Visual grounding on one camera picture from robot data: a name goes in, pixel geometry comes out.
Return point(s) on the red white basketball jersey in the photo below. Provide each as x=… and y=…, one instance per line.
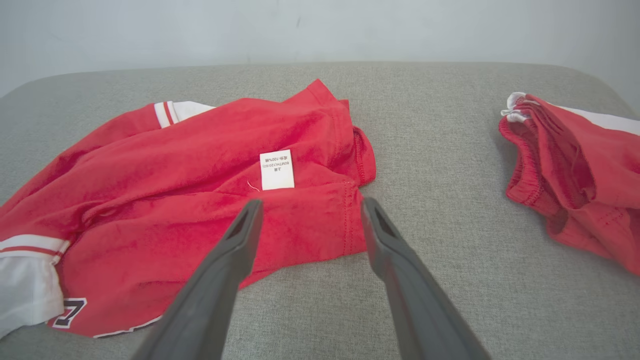
x=175, y=175

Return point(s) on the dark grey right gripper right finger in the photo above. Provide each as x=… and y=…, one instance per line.
x=425, y=310

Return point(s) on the grey fabric sofa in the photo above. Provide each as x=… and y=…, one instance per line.
x=440, y=150

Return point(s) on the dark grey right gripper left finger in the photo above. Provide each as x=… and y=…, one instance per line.
x=210, y=300

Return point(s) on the red white sports shorts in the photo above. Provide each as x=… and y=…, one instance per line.
x=580, y=175

